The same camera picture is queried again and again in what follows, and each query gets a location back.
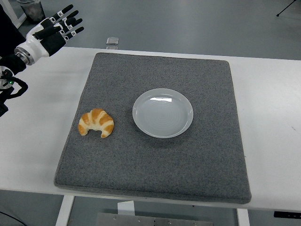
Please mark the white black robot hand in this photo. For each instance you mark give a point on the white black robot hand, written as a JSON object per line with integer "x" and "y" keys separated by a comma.
{"x": 50, "y": 40}

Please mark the golden brown croissant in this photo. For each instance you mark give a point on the golden brown croissant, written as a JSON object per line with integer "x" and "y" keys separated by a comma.
{"x": 97, "y": 120}

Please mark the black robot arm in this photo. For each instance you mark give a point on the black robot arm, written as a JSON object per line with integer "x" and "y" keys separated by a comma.
{"x": 14, "y": 63}

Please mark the white round plate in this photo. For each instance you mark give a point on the white round plate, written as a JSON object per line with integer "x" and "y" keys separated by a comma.
{"x": 162, "y": 113}

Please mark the grey trash bin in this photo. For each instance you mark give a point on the grey trash bin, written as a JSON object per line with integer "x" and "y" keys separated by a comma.
{"x": 34, "y": 10}

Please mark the person's leg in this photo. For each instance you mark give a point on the person's leg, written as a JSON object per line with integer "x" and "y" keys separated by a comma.
{"x": 7, "y": 28}

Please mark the silver floor socket box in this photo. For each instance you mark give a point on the silver floor socket box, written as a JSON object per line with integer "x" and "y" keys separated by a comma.
{"x": 112, "y": 41}

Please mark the grey felt mat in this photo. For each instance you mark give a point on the grey felt mat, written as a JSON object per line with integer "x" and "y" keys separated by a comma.
{"x": 150, "y": 164}

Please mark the white table leg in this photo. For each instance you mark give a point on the white table leg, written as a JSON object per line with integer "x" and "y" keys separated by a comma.
{"x": 243, "y": 217}
{"x": 64, "y": 210}

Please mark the black tripod leg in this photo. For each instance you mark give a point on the black tripod leg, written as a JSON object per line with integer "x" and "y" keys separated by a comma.
{"x": 285, "y": 8}

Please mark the black table control box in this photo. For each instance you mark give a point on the black table control box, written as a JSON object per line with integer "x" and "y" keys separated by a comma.
{"x": 287, "y": 214}

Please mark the white frame furniture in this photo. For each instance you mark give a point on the white frame furniture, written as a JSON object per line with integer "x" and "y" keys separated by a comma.
{"x": 18, "y": 20}

